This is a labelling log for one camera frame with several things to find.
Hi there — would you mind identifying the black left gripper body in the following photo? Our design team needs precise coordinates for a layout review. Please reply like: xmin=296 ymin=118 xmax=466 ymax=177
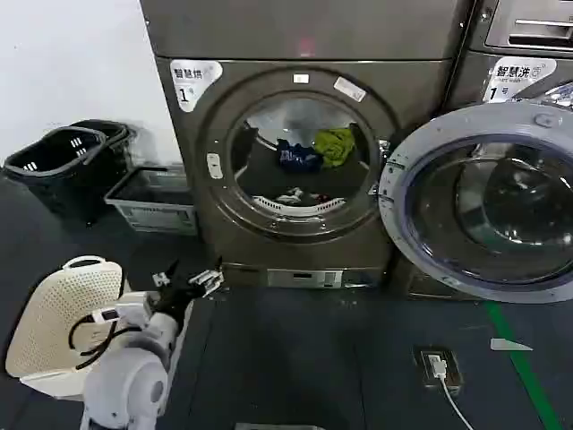
xmin=153 ymin=278 xmax=201 ymax=324

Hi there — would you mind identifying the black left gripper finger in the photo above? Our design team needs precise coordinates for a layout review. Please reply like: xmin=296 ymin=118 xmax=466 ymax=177
xmin=187 ymin=255 xmax=226 ymax=297
xmin=151 ymin=259 xmax=180 ymax=290

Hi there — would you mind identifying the grey plastic crate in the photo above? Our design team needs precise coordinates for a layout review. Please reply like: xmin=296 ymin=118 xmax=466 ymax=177
xmin=103 ymin=165 xmax=199 ymax=237

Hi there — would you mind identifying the white perforated laundry basket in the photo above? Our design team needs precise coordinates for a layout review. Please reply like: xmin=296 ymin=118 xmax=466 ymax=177
xmin=4 ymin=255 xmax=194 ymax=400

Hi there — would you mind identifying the white garment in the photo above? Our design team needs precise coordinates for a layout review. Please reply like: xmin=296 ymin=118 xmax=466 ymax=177
xmin=252 ymin=186 xmax=346 ymax=212

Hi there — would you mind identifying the large black plastic basket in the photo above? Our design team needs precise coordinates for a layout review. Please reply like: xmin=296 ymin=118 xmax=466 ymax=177
xmin=3 ymin=126 xmax=112 ymax=226

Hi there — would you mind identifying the dark blue garment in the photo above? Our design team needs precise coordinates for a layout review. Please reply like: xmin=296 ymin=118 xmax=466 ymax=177
xmin=275 ymin=138 xmax=324 ymax=176

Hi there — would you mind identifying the green garment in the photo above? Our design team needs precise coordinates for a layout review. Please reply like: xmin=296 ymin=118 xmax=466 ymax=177
xmin=312 ymin=128 xmax=356 ymax=169

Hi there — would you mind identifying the white dryer number sticker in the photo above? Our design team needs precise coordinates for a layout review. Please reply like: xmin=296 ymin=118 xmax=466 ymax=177
xmin=169 ymin=59 xmax=224 ymax=114

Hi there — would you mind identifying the grey dryer with round opening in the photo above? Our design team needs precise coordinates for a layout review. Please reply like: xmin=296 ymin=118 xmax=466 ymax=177
xmin=138 ymin=0 xmax=475 ymax=290

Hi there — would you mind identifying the metal floor socket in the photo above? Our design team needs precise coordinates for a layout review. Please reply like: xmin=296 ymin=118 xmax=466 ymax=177
xmin=412 ymin=346 xmax=463 ymax=389

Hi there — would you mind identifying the round glass dryer door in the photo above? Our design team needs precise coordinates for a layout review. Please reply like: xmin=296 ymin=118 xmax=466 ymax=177
xmin=378 ymin=102 xmax=573 ymax=304

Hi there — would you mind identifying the white floor marker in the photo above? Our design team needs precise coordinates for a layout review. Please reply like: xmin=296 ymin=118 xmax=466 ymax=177
xmin=489 ymin=338 xmax=535 ymax=352

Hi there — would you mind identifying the green floor tape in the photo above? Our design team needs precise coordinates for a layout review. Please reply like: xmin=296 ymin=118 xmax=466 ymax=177
xmin=484 ymin=301 xmax=563 ymax=430

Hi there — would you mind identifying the grey washing machine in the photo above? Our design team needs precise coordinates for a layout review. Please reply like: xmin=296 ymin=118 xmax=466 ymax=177
xmin=405 ymin=0 xmax=573 ymax=302

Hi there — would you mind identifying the white washer number sticker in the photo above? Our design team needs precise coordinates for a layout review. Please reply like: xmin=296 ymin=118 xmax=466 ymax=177
xmin=482 ymin=56 xmax=558 ymax=106

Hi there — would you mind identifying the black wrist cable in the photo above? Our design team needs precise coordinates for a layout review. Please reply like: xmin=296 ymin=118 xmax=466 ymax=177
xmin=68 ymin=312 xmax=145 ymax=371

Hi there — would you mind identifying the white plug with cable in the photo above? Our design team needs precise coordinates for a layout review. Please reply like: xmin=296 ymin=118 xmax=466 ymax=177
xmin=426 ymin=353 xmax=476 ymax=430

